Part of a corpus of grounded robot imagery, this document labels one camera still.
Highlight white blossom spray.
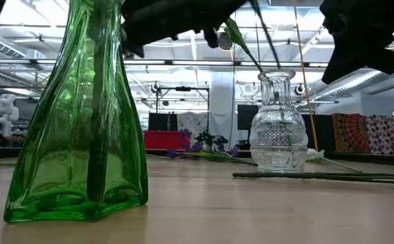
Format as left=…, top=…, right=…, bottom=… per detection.
left=232, top=171, right=394, bottom=186

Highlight red cabinet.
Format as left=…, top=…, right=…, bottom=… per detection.
left=143, top=130, right=192, bottom=151

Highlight black panel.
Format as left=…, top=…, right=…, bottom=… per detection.
left=301, top=114, right=336, bottom=153

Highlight orange mandala cloth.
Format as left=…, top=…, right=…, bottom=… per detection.
left=332, top=113, right=371, bottom=153

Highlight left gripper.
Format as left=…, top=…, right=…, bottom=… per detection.
left=121, top=0, right=248, bottom=58

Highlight black ceiling cable reel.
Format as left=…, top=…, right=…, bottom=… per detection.
left=216, top=31, right=234, bottom=52

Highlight red tulip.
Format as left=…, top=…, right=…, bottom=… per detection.
left=223, top=0, right=288, bottom=160

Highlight white purple dotted cloth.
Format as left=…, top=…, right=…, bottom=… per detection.
left=366, top=114, right=394, bottom=157

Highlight clear cut-glass vase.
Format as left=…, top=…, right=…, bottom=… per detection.
left=249, top=68, right=309, bottom=174

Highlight white floral cloth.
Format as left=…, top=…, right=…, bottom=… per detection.
left=177, top=111, right=209, bottom=140

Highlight black monitor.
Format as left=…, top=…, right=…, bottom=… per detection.
left=148, top=112, right=179, bottom=132
left=236, top=104, right=262, bottom=131

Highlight white tulip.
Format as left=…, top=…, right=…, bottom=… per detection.
left=85, top=0, right=110, bottom=204
left=305, top=148, right=364, bottom=174

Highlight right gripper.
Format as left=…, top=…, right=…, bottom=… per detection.
left=320, top=0, right=394, bottom=85

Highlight black camera stand frame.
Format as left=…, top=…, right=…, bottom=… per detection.
left=155, top=85, right=211, bottom=133

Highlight green glass vase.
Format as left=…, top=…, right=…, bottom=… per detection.
left=3, top=0, right=150, bottom=224

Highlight black device green lights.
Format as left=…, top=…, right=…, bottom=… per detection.
left=194, top=130, right=230, bottom=153

